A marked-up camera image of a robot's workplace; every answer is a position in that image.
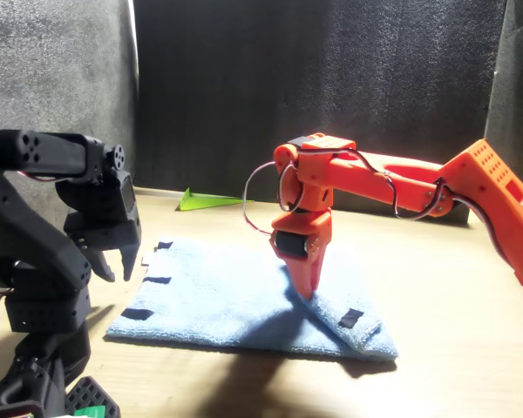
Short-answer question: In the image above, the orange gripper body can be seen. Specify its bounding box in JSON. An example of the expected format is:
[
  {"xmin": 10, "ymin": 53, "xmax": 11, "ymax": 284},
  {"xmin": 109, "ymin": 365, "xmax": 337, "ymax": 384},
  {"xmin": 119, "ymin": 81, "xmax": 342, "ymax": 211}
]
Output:
[{"xmin": 269, "ymin": 208, "xmax": 333, "ymax": 263}]

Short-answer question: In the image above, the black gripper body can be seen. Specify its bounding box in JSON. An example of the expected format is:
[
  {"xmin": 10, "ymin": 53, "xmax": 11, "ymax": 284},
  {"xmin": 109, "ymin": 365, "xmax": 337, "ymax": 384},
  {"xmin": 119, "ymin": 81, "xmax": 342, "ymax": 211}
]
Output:
[{"xmin": 65, "ymin": 167, "xmax": 143, "ymax": 253}]

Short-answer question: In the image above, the light blue towel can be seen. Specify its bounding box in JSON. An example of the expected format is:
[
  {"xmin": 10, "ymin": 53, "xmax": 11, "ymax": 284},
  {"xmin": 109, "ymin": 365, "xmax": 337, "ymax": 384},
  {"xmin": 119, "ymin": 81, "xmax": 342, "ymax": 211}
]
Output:
[{"xmin": 105, "ymin": 236, "xmax": 398, "ymax": 361}]

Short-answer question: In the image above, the lime green plastic wedge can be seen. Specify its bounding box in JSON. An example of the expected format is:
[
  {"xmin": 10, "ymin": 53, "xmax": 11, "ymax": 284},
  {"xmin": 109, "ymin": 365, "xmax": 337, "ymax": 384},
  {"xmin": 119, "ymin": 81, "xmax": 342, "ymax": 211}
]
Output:
[{"xmin": 176, "ymin": 186, "xmax": 256, "ymax": 213}]

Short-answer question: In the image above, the dark grey foam panel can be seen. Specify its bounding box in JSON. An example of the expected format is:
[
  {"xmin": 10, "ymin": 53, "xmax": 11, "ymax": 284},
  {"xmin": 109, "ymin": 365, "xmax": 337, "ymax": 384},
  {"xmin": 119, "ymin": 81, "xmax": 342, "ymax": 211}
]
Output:
[
  {"xmin": 132, "ymin": 0, "xmax": 506, "ymax": 226},
  {"xmin": 483, "ymin": 0, "xmax": 523, "ymax": 184},
  {"xmin": 0, "ymin": 0, "xmax": 139, "ymax": 301}
]

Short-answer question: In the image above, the green table clamp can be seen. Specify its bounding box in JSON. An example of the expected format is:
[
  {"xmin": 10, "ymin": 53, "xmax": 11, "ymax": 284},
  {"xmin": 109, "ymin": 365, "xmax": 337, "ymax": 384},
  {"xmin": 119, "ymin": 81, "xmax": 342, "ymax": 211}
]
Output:
[{"xmin": 71, "ymin": 404, "xmax": 108, "ymax": 418}]

